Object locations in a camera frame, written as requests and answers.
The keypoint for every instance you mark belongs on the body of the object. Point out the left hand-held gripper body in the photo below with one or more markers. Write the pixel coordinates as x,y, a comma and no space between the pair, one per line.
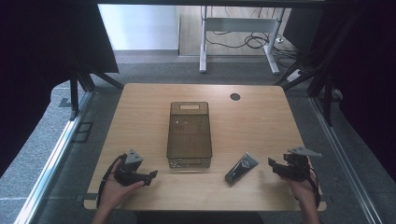
128,170

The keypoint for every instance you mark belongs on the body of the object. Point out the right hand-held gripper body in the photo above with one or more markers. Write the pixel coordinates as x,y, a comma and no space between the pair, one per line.
297,169

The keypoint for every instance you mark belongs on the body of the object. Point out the grey squeeze tube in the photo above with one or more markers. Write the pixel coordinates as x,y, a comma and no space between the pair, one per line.
241,168

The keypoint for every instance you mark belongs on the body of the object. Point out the clear brown plastic basket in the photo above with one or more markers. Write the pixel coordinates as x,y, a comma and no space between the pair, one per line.
189,137

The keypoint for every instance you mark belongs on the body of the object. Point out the person's right hand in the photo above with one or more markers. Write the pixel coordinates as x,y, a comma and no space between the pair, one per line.
305,190

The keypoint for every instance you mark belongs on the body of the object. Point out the person's left hand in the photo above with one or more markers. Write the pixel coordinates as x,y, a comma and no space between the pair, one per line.
112,193

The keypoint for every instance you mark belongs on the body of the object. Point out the black round table grommet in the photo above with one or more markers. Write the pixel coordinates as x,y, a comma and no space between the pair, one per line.
235,96

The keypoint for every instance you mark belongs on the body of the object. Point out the black metal stand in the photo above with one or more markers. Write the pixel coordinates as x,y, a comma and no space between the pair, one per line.
81,87
323,90

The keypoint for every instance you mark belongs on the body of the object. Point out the white power strip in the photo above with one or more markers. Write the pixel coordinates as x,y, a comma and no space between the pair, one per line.
294,75

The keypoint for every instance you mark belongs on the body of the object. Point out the black curtain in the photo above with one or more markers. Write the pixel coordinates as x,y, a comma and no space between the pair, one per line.
367,77
37,62

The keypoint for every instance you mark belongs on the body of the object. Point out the aluminium floor rail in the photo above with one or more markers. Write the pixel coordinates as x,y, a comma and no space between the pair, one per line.
342,161
53,158

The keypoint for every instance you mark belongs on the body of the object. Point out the white metal desk frame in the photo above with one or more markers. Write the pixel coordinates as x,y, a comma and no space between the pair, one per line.
239,24

